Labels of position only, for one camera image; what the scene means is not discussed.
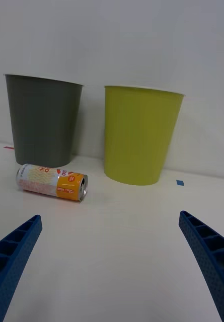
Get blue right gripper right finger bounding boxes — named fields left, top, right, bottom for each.
left=178, top=210, right=224, bottom=322

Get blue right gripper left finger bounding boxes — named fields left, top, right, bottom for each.
left=0, top=214, right=43, bottom=322

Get yellow-green plastic waste bin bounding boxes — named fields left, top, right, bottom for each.
left=103, top=85, right=186, bottom=186

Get grey plastic waste bin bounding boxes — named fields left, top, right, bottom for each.
left=3, top=73, right=84, bottom=169

